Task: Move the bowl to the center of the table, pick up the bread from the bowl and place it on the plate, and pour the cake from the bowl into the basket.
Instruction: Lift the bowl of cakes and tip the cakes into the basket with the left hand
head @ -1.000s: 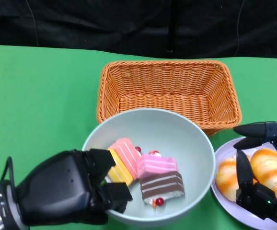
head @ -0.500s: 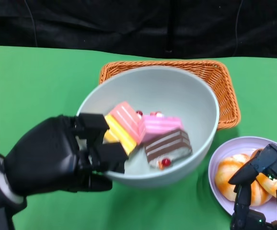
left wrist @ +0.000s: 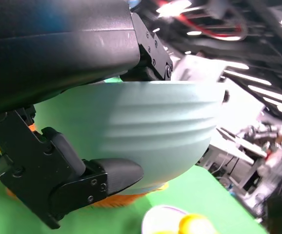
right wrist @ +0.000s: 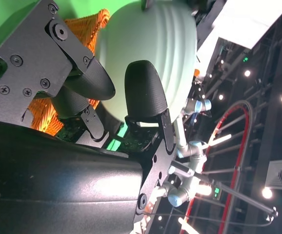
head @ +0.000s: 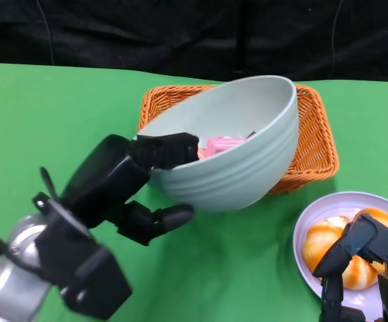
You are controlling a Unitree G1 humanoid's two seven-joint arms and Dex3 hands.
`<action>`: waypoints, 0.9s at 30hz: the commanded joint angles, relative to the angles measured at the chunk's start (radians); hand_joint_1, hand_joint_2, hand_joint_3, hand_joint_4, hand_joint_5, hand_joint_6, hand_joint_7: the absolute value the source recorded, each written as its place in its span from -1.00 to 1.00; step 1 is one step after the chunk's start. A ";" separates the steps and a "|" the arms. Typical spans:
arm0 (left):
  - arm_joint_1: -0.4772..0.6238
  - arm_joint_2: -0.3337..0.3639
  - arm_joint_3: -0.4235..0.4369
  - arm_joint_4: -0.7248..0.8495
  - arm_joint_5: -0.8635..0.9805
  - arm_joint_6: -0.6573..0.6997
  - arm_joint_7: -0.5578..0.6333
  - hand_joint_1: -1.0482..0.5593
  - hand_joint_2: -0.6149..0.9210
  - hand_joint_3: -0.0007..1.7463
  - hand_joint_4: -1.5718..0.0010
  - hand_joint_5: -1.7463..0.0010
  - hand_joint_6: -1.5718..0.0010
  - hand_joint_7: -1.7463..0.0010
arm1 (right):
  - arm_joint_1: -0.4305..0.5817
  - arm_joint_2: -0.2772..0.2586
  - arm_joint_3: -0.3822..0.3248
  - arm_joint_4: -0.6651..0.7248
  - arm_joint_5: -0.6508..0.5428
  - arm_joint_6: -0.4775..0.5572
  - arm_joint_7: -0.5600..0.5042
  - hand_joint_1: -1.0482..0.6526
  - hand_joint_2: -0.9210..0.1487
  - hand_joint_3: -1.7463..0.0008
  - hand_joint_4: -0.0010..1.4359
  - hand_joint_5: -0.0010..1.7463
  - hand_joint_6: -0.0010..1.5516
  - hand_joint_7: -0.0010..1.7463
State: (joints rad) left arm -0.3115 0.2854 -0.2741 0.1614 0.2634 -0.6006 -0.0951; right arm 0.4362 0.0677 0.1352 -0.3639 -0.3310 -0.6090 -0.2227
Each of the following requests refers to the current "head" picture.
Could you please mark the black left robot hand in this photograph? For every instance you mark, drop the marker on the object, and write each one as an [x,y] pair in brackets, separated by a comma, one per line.
[103,177]

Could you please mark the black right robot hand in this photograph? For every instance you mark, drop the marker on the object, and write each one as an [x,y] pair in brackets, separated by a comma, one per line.
[375,238]

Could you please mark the oval glazed bread roll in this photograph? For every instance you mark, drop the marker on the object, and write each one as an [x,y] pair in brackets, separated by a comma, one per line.
[385,218]

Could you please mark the large twisted bread roll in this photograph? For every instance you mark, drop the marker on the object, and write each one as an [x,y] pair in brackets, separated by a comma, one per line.
[321,241]

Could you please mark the magenta pink cake slice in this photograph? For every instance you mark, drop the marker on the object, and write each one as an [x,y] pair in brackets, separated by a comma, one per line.
[221,144]

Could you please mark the pale green bowl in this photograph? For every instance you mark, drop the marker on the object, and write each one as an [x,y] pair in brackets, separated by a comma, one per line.
[234,177]

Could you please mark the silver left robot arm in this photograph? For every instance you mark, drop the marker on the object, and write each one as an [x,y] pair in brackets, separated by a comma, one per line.
[9,288]

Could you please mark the lavender plate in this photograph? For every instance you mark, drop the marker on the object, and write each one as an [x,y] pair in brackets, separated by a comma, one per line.
[328,204]

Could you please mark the orange wicker basket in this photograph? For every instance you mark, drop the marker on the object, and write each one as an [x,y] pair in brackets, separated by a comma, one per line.
[315,147]

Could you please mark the green table cloth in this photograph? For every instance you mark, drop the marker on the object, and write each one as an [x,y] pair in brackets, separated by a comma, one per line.
[63,110]

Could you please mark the black backdrop curtain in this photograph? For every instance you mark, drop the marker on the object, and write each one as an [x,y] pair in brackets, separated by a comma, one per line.
[147,33]

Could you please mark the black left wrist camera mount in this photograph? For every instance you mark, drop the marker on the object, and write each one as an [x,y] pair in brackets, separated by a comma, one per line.
[80,268]

